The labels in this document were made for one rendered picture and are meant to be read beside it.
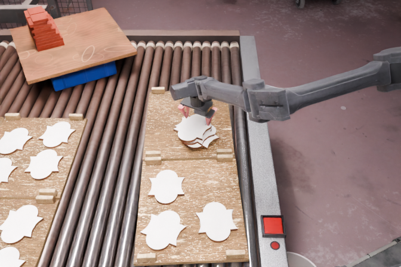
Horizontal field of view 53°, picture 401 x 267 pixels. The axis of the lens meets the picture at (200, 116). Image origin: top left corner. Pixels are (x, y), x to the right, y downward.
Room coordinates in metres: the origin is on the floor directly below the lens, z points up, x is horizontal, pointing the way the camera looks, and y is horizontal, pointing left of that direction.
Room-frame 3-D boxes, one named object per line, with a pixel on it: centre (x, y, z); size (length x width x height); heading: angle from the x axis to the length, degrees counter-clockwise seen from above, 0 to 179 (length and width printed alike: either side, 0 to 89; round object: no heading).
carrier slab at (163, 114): (1.24, 0.05, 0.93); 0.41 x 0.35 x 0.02; 1
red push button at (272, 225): (0.74, -0.23, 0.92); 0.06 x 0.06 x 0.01; 88
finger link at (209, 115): (1.17, -0.02, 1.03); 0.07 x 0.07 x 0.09; 62
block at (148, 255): (0.62, 0.17, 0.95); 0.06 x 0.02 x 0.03; 92
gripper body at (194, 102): (1.18, 0.01, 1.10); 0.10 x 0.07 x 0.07; 62
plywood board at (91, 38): (1.73, 0.63, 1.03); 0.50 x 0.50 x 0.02; 27
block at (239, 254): (0.63, -0.10, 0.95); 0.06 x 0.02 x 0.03; 92
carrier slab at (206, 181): (0.82, 0.04, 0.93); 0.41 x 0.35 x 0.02; 2
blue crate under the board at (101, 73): (1.67, 0.60, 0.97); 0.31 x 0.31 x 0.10; 27
